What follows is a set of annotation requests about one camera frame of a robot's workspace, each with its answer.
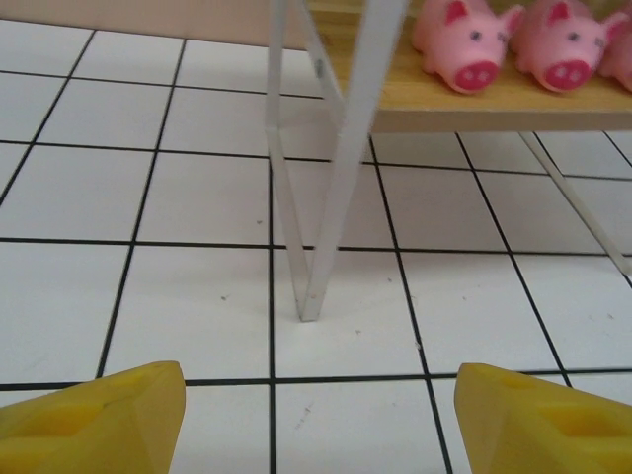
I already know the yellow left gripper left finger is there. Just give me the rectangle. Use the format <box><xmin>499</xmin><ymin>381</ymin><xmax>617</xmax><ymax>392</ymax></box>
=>
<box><xmin>0</xmin><ymin>359</ymin><xmax>187</xmax><ymax>474</ymax></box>

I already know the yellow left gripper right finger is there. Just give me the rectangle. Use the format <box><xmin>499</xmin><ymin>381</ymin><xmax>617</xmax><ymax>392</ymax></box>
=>
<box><xmin>453</xmin><ymin>362</ymin><xmax>632</xmax><ymax>474</ymax></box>

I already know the wooden shelf white metal frame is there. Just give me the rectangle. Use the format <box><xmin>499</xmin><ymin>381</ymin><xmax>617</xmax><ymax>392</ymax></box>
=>
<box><xmin>266</xmin><ymin>0</ymin><xmax>632</xmax><ymax>322</ymax></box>

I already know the pink plastic toy pig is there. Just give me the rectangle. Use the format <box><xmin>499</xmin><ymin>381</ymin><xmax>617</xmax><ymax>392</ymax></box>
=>
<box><xmin>412</xmin><ymin>0</ymin><xmax>525</xmax><ymax>96</ymax></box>
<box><xmin>508</xmin><ymin>0</ymin><xmax>631</xmax><ymax>95</ymax></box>
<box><xmin>596</xmin><ymin>17</ymin><xmax>632</xmax><ymax>94</ymax></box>

